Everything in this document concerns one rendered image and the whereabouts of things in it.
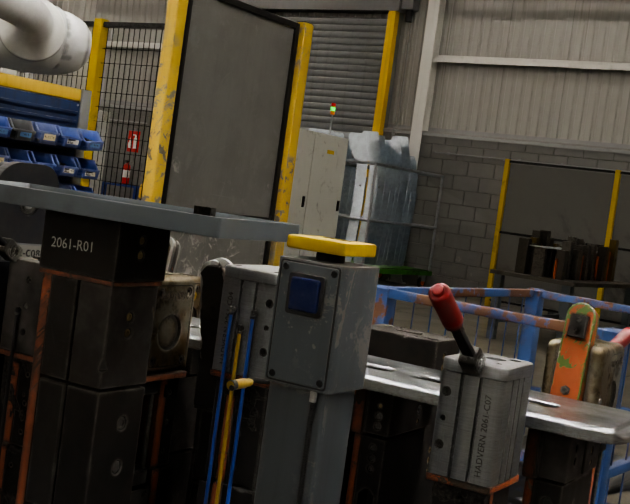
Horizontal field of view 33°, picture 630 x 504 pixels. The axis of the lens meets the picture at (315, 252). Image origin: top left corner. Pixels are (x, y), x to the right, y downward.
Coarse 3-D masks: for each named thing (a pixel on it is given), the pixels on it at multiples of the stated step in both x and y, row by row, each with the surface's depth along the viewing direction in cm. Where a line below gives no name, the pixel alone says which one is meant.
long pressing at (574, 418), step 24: (192, 336) 133; (384, 360) 136; (384, 384) 119; (408, 384) 118; (432, 384) 123; (528, 408) 115; (552, 408) 117; (576, 408) 120; (600, 408) 122; (552, 432) 110; (576, 432) 108; (600, 432) 108; (624, 432) 111
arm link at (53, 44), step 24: (0, 0) 150; (24, 0) 154; (0, 24) 167; (24, 24) 158; (48, 24) 162; (72, 24) 173; (0, 48) 169; (24, 48) 167; (48, 48) 168; (72, 48) 172; (48, 72) 175
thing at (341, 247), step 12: (288, 240) 94; (300, 240) 94; (312, 240) 93; (324, 240) 92; (336, 240) 93; (348, 240) 97; (324, 252) 92; (336, 252) 92; (348, 252) 92; (360, 252) 94; (372, 252) 96
